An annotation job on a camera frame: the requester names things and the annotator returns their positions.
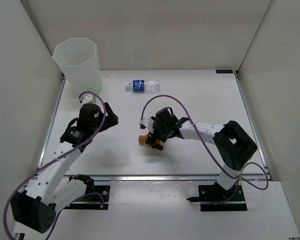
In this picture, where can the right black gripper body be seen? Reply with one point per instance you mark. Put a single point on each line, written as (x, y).
(160, 129)

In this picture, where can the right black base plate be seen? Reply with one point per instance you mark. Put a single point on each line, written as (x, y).
(213, 200)

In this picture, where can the tall white plastic bin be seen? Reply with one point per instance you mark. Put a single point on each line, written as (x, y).
(78, 60)

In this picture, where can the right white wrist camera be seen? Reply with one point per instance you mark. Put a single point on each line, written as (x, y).
(147, 123)

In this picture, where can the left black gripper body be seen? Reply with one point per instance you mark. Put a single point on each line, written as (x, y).
(97, 126)

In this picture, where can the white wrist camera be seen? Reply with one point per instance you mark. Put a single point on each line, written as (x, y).
(147, 123)
(87, 98)

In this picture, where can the clear bottle blue label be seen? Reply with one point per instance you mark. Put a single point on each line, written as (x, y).
(143, 86)

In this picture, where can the orange juice bottle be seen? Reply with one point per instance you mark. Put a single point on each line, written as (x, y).
(141, 140)

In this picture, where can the aluminium table edge rail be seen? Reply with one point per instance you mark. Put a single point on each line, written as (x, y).
(155, 178)

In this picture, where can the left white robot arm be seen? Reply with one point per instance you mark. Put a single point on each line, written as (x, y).
(38, 205)

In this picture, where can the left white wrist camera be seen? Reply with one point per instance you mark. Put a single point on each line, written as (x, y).
(87, 98)

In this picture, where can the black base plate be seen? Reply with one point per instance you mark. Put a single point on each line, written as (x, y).
(98, 201)
(213, 200)

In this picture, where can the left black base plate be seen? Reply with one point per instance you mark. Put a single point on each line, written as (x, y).
(98, 201)

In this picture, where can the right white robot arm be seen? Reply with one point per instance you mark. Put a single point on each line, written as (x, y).
(234, 145)

